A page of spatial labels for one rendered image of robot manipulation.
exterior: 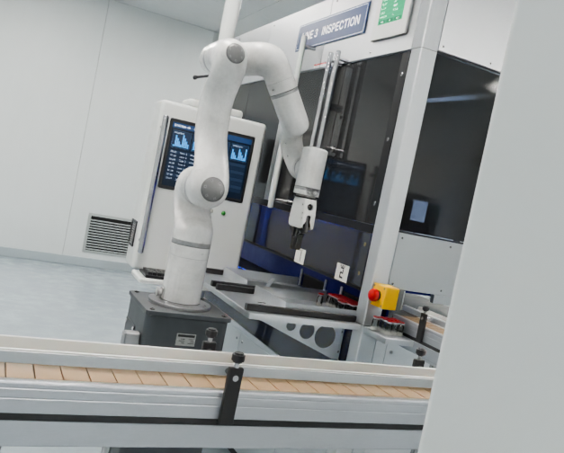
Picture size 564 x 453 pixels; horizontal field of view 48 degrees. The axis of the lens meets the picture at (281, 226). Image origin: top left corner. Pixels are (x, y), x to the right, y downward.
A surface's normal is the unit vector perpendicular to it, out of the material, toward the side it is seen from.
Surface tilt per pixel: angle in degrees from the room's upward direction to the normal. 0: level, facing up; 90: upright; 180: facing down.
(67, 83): 90
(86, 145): 90
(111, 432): 90
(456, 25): 90
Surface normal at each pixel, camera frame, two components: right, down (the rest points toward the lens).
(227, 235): 0.38, 0.13
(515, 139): -0.89, -0.16
